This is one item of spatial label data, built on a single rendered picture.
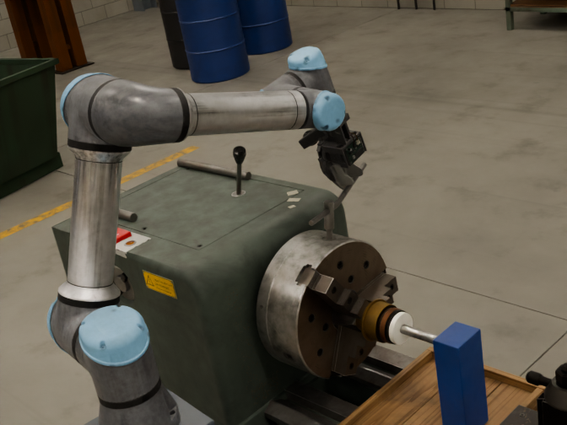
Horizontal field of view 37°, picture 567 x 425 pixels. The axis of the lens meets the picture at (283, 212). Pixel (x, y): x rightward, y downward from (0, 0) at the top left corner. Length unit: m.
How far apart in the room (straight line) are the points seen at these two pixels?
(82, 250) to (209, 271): 0.34
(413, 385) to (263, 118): 0.74
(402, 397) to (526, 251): 2.50
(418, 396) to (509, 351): 1.72
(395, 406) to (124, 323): 0.68
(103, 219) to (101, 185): 0.06
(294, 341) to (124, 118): 0.63
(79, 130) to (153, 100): 0.17
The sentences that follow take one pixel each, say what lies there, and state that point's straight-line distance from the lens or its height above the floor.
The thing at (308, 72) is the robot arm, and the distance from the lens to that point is 1.80.
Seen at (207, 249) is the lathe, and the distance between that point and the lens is 1.90.
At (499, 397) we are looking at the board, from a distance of 1.94.
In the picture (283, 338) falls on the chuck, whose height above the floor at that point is 1.08.
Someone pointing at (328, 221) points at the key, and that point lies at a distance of 1.86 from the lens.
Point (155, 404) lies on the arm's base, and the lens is 1.60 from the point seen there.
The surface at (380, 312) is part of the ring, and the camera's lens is 1.82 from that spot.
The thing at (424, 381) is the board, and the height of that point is 0.89.
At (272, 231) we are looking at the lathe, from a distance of 1.95.
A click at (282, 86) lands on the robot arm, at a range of 1.76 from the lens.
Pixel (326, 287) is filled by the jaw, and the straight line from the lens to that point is 1.79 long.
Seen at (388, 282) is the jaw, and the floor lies 1.11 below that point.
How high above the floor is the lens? 2.06
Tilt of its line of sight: 24 degrees down
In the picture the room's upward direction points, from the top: 11 degrees counter-clockwise
